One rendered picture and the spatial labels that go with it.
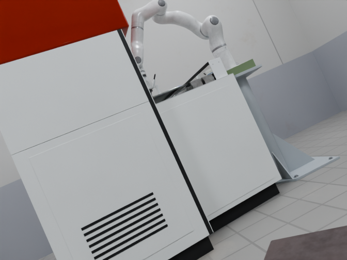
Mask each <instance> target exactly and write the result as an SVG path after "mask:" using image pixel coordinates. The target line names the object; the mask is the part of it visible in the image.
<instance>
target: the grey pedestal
mask: <svg viewBox="0 0 347 260"><path fill-rule="evenodd" d="M261 67H262V64H259V65H257V66H255V67H253V68H250V69H248V70H246V71H243V72H241V73H239V74H236V75H234V76H235V78H236V81H237V83H238V85H239V87H240V89H241V91H242V93H243V96H244V98H245V100H246V103H247V105H248V107H249V109H250V111H251V113H252V115H253V118H254V120H255V122H256V124H257V126H258V128H259V131H260V133H261V135H262V137H263V139H264V141H265V143H266V146H267V148H268V150H269V152H270V154H271V156H272V158H273V161H274V163H275V165H276V167H277V169H278V171H279V174H280V176H281V178H282V179H280V180H279V181H277V182H276V183H275V184H282V183H288V182H293V181H298V180H300V179H301V178H303V177H305V176H307V175H309V174H311V173H313V172H315V171H317V170H319V169H321V168H323V167H324V166H326V165H328V164H330V163H332V162H334V161H336V160H338V159H340V157H339V156H327V157H310V156H309V155H307V154H306V153H304V152H302V151H301V150H299V149H297V148H296V147H294V146H293V145H291V144H289V143H287V142H286V141H284V140H283V139H281V138H279V137H278V136H276V135H274V134H273V133H272V132H271V130H270V128H269V126H268V124H267V122H266V120H265V117H264V115H263V113H262V111H261V109H260V107H259V105H258V102H257V100H256V98H255V96H254V94H253V92H252V90H251V87H250V85H249V83H248V81H247V79H246V78H247V77H248V76H249V75H251V74H252V73H254V72H255V71H256V70H258V69H259V68H261Z"/></svg>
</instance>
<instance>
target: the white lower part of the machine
mask: <svg viewBox="0 0 347 260"><path fill-rule="evenodd" d="M11 157H12V159H13V161H14V164H15V166H16V168H17V170H18V173H19V175H20V177H21V179H22V182H23V184H24V186H25V189H26V191H27V193H28V196H29V198H30V200H31V202H32V205H33V207H34V209H35V211H36V214H37V216H38V218H39V221H40V223H41V225H42V227H43V230H44V232H45V234H46V237H47V239H48V241H49V243H50V246H51V248H52V250H53V252H54V255H55V257H56V259H57V260H198V259H199V258H201V257H202V256H204V255H206V254H207V253H209V252H210V251H212V250H214V248H213V246H212V244H211V242H210V239H209V237H208V236H209V235H211V234H212V233H213V230H212V228H211V225H210V223H209V221H208V219H207V216H206V214H205V212H204V210H203V208H202V206H201V203H200V201H199V199H198V197H197V195H196V192H195V190H194V187H193V185H192V183H191V181H190V179H189V177H188V174H187V172H186V170H185V168H184V166H183V163H182V161H181V159H180V157H179V155H178V153H177V150H176V148H175V146H174V144H173V141H172V139H171V137H170V135H169V133H168V130H167V128H166V126H165V124H164V122H163V119H162V117H161V115H160V113H159V111H158V108H157V106H156V104H155V102H154V100H150V101H148V102H146V103H143V104H140V105H138V106H135V107H133V108H130V109H128V110H125V111H123V112H120V113H118V114H115V115H113V116H110V117H108V118H105V119H103V120H100V121H98V122H95V123H93V124H90V125H87V126H85V127H82V128H80V129H77V130H75V131H72V132H70V133H67V134H65V135H62V136H60V137H57V138H54V139H52V140H49V141H47V142H44V143H42V144H39V145H37V146H34V147H32V148H29V149H27V150H24V151H22V152H19V153H16V154H14V155H12V156H11Z"/></svg>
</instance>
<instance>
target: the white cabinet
mask: <svg viewBox="0 0 347 260"><path fill-rule="evenodd" d="M156 106H157V108H158V111H159V113H160V115H161V117H162V119H163V122H164V124H165V126H166V128H167V130H168V133H169V135H170V137H171V139H172V141H173V144H174V146H175V148H176V150H177V153H178V155H179V157H180V159H181V161H182V163H183V166H184V168H185V170H186V172H187V174H188V177H189V179H190V181H191V183H192V185H193V187H194V190H195V192H196V195H197V197H198V199H199V201H200V203H201V206H202V208H203V210H204V212H205V214H206V216H207V219H208V221H209V223H210V225H211V228H212V230H213V232H216V231H217V230H219V229H221V228H222V227H224V226H226V225H227V224H229V223H230V222H232V221H234V220H235V219H237V218H239V217H240V216H242V215H244V214H245V213H247V212H249V211H250V210H252V209H254V208H255V207H257V206H259V205H260V204H262V203H264V202H265V201H267V200H269V199H270V198H272V197H274V196H275V195H277V194H279V193H280V192H279V190H278V188H277V186H276V184H275V183H276V182H277V181H279V180H280V179H282V178H281V176H280V174H279V171H278V169H277V167H276V165H275V163H274V161H273V158H272V156H271V154H270V152H269V150H268V148H267V146H266V143H265V141H264V139H263V137H262V135H261V133H260V131H259V128H258V126H257V124H256V122H255V120H254V118H253V115H252V113H251V111H250V109H249V107H248V105H247V103H246V100H245V98H244V96H243V93H242V91H241V89H240V87H239V85H238V83H237V81H236V78H235V76H234V74H231V75H228V76H226V77H223V78H221V79H218V80H216V81H214V82H211V83H209V84H206V85H204V86H201V87H199V88H196V89H194V90H191V91H189V92H186V93H184V94H181V95H179V96H176V97H173V98H172V99H169V100H166V101H164V102H161V103H159V104H156Z"/></svg>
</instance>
